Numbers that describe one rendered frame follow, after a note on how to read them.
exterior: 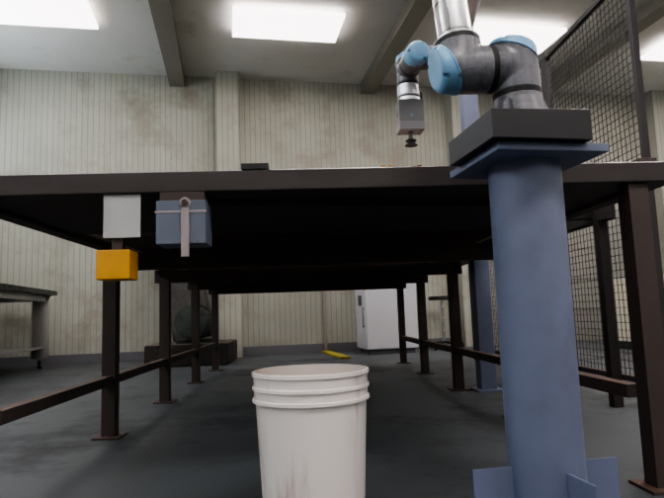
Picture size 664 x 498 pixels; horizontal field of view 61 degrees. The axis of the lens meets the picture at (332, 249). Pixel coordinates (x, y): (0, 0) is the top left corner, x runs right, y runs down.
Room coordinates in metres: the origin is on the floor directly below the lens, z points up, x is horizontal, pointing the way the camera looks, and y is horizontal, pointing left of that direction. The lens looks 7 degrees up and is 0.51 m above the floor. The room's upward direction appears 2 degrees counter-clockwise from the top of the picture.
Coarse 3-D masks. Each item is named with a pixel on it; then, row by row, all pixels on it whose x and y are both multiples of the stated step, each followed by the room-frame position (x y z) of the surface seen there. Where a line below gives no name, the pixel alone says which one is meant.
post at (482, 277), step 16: (464, 96) 3.54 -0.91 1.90; (464, 112) 3.54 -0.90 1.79; (464, 128) 3.55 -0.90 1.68; (480, 272) 3.55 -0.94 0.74; (480, 288) 3.55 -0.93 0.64; (480, 304) 3.55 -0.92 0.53; (480, 320) 3.55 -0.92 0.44; (480, 336) 3.54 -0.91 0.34; (480, 368) 3.55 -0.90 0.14; (480, 384) 3.56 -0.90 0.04; (496, 384) 3.55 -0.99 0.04
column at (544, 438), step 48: (528, 144) 1.19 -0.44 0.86; (576, 144) 1.21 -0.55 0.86; (528, 192) 1.25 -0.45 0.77; (528, 240) 1.26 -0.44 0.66; (528, 288) 1.26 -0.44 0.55; (528, 336) 1.26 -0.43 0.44; (528, 384) 1.27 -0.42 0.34; (576, 384) 1.27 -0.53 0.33; (528, 432) 1.27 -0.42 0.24; (576, 432) 1.26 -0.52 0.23; (480, 480) 1.30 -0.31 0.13; (528, 480) 1.28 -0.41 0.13; (576, 480) 1.22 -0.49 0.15
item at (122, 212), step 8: (104, 200) 1.51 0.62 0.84; (112, 200) 1.51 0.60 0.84; (120, 200) 1.51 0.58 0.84; (128, 200) 1.51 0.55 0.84; (136, 200) 1.51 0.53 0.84; (104, 208) 1.51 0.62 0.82; (112, 208) 1.51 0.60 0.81; (120, 208) 1.51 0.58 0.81; (128, 208) 1.51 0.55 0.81; (136, 208) 1.51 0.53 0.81; (104, 216) 1.51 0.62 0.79; (112, 216) 1.51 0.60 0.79; (120, 216) 1.51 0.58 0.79; (128, 216) 1.51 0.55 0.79; (136, 216) 1.51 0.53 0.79; (104, 224) 1.51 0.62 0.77; (112, 224) 1.51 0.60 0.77; (120, 224) 1.51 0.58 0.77; (128, 224) 1.51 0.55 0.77; (136, 224) 1.51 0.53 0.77; (104, 232) 1.51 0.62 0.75; (112, 232) 1.51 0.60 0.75; (120, 232) 1.51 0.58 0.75; (128, 232) 1.51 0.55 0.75; (136, 232) 1.51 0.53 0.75
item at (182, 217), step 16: (176, 192) 1.51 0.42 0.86; (192, 192) 1.51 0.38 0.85; (160, 208) 1.49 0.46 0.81; (176, 208) 1.49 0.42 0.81; (192, 208) 1.49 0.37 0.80; (208, 208) 1.54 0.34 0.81; (160, 224) 1.49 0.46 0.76; (176, 224) 1.49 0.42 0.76; (192, 224) 1.49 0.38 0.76; (208, 224) 1.54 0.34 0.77; (160, 240) 1.49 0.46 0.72; (176, 240) 1.49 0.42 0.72; (192, 240) 1.49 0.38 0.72; (208, 240) 1.54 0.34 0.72
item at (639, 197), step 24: (624, 192) 1.61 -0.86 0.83; (624, 216) 1.62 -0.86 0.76; (648, 216) 1.59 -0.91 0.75; (624, 240) 1.63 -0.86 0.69; (648, 240) 1.59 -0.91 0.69; (624, 264) 1.64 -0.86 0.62; (648, 264) 1.59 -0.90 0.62; (648, 288) 1.59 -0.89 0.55; (648, 312) 1.59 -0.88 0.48; (648, 336) 1.59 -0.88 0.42; (648, 360) 1.59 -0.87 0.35; (648, 384) 1.59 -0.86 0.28; (648, 408) 1.59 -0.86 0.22; (648, 432) 1.60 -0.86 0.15; (648, 456) 1.62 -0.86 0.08; (648, 480) 1.63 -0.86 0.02
